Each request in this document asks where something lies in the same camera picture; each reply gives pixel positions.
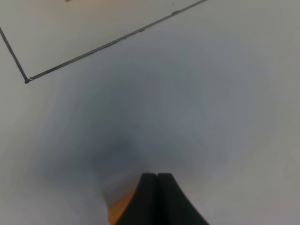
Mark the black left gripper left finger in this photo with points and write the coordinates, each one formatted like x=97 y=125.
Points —
x=141 y=208

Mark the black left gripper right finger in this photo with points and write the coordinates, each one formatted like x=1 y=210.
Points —
x=175 y=207

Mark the orange cube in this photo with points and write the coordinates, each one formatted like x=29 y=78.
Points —
x=116 y=210

